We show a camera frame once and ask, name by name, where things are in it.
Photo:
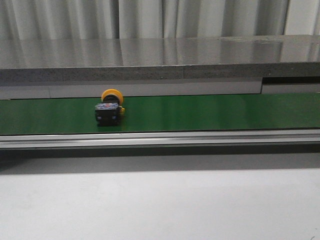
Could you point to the aluminium conveyor frame rail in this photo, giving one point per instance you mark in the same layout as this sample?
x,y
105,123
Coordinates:
x,y
162,139

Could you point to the white curtain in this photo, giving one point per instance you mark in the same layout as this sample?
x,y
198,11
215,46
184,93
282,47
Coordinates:
x,y
130,19

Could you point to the green conveyor belt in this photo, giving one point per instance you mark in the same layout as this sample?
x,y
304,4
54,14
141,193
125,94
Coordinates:
x,y
163,114

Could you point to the yellow push button switch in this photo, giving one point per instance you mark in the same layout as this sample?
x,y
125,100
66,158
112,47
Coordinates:
x,y
110,111

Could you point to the grey stone countertop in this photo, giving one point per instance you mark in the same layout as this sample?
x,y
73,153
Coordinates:
x,y
49,62

